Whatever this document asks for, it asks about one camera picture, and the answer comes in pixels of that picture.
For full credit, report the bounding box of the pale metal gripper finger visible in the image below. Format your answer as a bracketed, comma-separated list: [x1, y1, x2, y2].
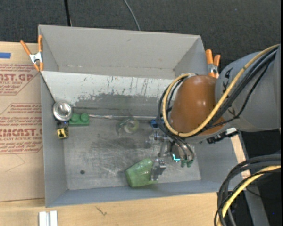
[145, 129, 169, 148]
[150, 158, 167, 181]

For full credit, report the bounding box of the yellow and black small box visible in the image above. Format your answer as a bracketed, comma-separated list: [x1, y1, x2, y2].
[57, 125, 70, 139]

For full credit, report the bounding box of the green toy brick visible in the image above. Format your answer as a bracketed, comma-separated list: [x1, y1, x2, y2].
[68, 113, 90, 127]

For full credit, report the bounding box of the light green sponge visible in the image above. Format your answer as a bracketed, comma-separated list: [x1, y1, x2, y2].
[125, 157, 157, 188]

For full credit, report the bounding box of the shiny silver metal dome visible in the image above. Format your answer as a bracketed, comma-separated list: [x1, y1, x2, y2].
[52, 101, 74, 122]

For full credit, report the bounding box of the grey metal bin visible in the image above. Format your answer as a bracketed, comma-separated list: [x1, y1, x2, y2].
[37, 24, 248, 208]

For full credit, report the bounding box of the black cylinder on white bracket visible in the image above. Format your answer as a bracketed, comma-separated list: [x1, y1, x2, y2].
[206, 127, 238, 144]

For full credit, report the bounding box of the brown cardboard board, red print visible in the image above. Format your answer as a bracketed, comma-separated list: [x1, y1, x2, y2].
[0, 40, 46, 203]

